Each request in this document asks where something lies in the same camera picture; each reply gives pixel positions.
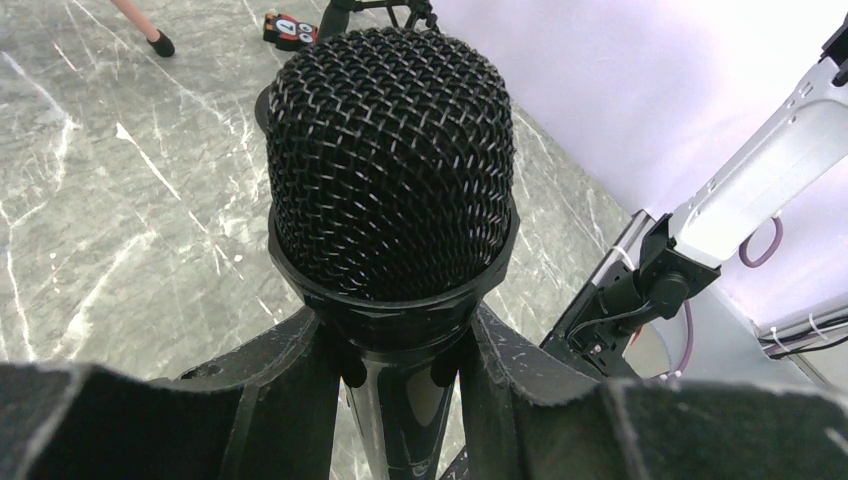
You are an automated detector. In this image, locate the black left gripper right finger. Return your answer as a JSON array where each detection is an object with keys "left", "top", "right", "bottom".
[{"left": 460, "top": 307, "right": 847, "bottom": 479}]

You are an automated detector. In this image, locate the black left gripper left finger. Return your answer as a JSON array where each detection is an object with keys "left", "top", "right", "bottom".
[{"left": 1, "top": 309, "right": 339, "bottom": 479}]

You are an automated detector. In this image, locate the black microphone orange ring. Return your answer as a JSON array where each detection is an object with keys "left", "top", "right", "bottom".
[{"left": 254, "top": 26, "right": 521, "bottom": 480}]

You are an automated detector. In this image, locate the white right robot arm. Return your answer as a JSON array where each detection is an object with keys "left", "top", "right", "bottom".
[{"left": 542, "top": 25, "right": 847, "bottom": 377}]

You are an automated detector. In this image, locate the pink music stand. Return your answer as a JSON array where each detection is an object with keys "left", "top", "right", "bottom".
[{"left": 111, "top": 0, "right": 176, "bottom": 58}]

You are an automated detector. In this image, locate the red owl block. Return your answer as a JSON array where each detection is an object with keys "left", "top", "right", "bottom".
[{"left": 263, "top": 13, "right": 318, "bottom": 52}]

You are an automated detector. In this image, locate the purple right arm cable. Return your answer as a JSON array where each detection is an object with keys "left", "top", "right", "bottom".
[{"left": 652, "top": 215, "right": 786, "bottom": 382}]

